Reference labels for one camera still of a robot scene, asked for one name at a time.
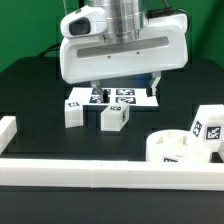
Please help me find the white front barrier wall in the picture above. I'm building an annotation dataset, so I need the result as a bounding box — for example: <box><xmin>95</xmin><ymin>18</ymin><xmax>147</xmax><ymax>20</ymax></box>
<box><xmin>0</xmin><ymin>158</ymin><xmax>224</xmax><ymax>191</ymax></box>

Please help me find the white marker sheet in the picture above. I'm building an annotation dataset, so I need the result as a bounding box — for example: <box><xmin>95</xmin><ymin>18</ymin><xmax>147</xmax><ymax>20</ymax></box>
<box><xmin>69</xmin><ymin>87</ymin><xmax>158</xmax><ymax>107</ymax></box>

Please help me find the white thin cable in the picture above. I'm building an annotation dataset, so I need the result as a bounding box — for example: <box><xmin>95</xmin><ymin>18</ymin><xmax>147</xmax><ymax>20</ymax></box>
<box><xmin>63</xmin><ymin>0</ymin><xmax>70</xmax><ymax>16</ymax></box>

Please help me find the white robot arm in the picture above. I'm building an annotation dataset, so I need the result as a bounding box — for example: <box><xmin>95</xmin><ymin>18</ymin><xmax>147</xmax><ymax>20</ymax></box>
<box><xmin>60</xmin><ymin>0</ymin><xmax>189</xmax><ymax>98</ymax></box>

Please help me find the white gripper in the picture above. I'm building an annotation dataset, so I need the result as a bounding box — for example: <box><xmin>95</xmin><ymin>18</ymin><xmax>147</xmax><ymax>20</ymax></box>
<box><xmin>60</xmin><ymin>4</ymin><xmax>188</xmax><ymax>102</ymax></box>

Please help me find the white left barrier wall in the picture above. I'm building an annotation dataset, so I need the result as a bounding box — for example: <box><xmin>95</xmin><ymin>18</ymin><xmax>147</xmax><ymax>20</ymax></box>
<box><xmin>0</xmin><ymin>116</ymin><xmax>17</xmax><ymax>155</ymax></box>

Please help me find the black cable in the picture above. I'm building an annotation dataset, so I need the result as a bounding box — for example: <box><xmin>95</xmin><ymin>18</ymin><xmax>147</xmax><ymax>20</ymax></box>
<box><xmin>38</xmin><ymin>41</ymin><xmax>63</xmax><ymax>58</ymax></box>

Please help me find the white round stool seat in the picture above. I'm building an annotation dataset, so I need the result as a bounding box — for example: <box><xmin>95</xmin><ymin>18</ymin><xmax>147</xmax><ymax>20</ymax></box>
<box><xmin>145</xmin><ymin>129</ymin><xmax>211</xmax><ymax>163</ymax></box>

